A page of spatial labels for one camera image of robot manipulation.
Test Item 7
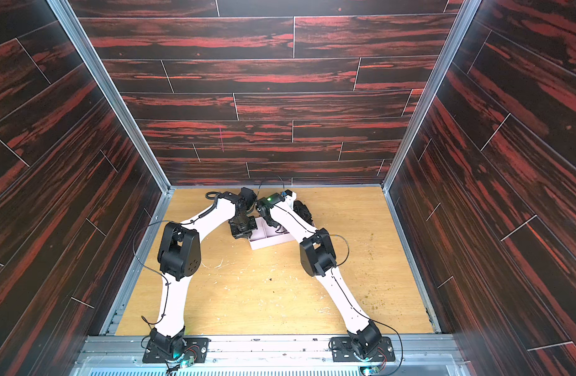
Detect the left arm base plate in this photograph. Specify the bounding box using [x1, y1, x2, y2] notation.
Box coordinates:
[142, 337, 209, 366]

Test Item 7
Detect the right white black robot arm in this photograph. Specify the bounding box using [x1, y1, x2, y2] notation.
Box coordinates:
[256, 191, 382, 360]

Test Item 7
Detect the pink divided storage box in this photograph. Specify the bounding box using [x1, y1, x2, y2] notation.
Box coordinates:
[249, 217, 295, 250]

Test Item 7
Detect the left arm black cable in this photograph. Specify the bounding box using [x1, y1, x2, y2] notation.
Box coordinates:
[132, 190, 232, 330]

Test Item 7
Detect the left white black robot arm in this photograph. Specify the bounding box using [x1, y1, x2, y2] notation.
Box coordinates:
[148, 188, 257, 360]

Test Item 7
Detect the black leather belt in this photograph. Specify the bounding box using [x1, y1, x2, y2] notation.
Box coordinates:
[293, 200, 314, 226]

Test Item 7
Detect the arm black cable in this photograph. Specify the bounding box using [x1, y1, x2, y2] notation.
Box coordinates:
[254, 173, 286, 196]
[132, 190, 232, 330]

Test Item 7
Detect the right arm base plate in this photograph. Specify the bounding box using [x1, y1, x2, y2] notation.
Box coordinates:
[329, 336, 396, 363]

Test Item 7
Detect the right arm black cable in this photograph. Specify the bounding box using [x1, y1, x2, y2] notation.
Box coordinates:
[254, 173, 286, 196]

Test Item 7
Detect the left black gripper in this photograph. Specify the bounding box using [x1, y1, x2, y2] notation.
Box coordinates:
[234, 215, 261, 240]

